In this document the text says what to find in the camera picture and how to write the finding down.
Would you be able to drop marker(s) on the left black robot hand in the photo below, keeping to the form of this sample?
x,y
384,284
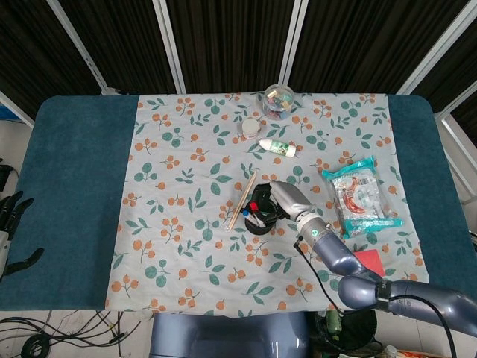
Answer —
x,y
15,212

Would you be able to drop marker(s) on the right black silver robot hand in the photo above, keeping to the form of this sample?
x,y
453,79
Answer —
x,y
290,197

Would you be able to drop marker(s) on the red-handled white utensil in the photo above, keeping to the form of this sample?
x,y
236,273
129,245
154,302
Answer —
x,y
254,206

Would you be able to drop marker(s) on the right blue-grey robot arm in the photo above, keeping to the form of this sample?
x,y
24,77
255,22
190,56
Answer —
x,y
335,253

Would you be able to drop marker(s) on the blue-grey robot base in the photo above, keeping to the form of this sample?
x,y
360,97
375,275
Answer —
x,y
223,335

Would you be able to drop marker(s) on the dark green utensil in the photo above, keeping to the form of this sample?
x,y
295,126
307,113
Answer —
x,y
265,214

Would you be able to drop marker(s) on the black pen holder cup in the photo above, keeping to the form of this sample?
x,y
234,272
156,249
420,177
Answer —
x,y
257,229

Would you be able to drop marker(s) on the blue-handled white utensil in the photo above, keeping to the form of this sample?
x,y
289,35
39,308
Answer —
x,y
245,212

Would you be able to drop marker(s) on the wooden chopstick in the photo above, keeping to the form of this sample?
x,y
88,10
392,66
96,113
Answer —
x,y
246,192
240,205

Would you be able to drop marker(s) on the white bottle green label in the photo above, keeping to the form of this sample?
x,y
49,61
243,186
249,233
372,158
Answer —
x,y
277,147

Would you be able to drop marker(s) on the dark blue table cover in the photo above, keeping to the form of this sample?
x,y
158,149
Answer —
x,y
74,186

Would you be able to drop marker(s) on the teal clear snack packet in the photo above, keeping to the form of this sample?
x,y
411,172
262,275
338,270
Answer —
x,y
357,197

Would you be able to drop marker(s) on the small white jar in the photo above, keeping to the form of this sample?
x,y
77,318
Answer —
x,y
250,128

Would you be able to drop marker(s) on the clear plastic jar of clips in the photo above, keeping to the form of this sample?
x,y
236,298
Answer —
x,y
278,102

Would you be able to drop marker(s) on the red foam block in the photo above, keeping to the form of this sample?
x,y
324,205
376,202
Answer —
x,y
370,261

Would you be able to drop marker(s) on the floral printed tablecloth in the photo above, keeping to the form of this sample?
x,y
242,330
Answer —
x,y
186,223

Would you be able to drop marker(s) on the black waste bin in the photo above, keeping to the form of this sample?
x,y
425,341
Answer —
x,y
354,332

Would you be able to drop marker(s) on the aluminium frame post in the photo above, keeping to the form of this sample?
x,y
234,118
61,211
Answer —
x,y
169,44
436,48
80,48
294,41

